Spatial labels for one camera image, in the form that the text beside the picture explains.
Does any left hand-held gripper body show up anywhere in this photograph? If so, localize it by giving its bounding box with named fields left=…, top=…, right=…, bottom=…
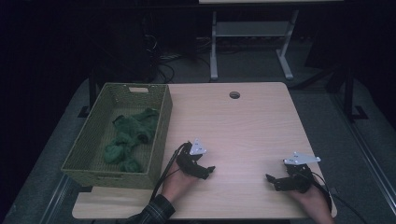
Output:
left=175, top=137, right=208, bottom=179

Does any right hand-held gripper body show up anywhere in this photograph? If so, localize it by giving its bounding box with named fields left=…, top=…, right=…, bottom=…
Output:
left=282, top=151, right=322, bottom=193

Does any dark green cloth garment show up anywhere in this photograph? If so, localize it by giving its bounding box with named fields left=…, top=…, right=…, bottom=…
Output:
left=103, top=106, right=161, bottom=174

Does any green woven basket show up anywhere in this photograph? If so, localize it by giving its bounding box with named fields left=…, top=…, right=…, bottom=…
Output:
left=60, top=82, right=174, bottom=190

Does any person's left hand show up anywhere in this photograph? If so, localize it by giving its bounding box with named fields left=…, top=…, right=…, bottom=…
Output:
left=161, top=162, right=201, bottom=203

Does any person's right hand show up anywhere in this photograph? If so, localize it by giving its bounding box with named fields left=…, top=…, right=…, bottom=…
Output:
left=287, top=187, right=336, bottom=224

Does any black metal stand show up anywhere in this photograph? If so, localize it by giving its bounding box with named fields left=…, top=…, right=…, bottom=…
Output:
left=78, top=69, right=98, bottom=119
left=340, top=63, right=369, bottom=122

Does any white metal stand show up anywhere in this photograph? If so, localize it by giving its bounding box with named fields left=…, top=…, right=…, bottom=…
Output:
left=209, top=9, right=299, bottom=81

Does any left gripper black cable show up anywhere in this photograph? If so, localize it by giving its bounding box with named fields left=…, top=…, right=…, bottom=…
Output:
left=150, top=142, right=191, bottom=202

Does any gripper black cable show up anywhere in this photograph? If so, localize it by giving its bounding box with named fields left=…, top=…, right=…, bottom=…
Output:
left=150, top=142, right=191, bottom=202
left=309, top=171, right=370, bottom=224

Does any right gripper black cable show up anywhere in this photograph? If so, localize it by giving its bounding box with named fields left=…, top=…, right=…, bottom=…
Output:
left=309, top=171, right=370, bottom=224

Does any metal floor rail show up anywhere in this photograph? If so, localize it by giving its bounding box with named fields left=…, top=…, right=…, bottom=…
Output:
left=38, top=174, right=74, bottom=224
left=330, top=92, right=396, bottom=216

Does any tangle of black floor cables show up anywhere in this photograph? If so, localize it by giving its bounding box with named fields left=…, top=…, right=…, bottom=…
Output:
left=141, top=32, right=213, bottom=84

